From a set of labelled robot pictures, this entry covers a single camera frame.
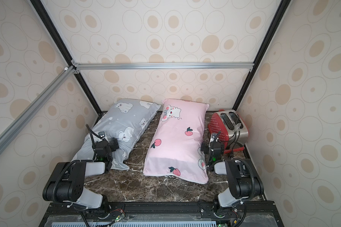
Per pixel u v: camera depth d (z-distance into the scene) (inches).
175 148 34.6
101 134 31.0
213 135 32.6
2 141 20.7
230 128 34.4
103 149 27.6
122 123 36.4
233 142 34.3
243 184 17.6
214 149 27.9
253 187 16.6
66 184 17.5
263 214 28.8
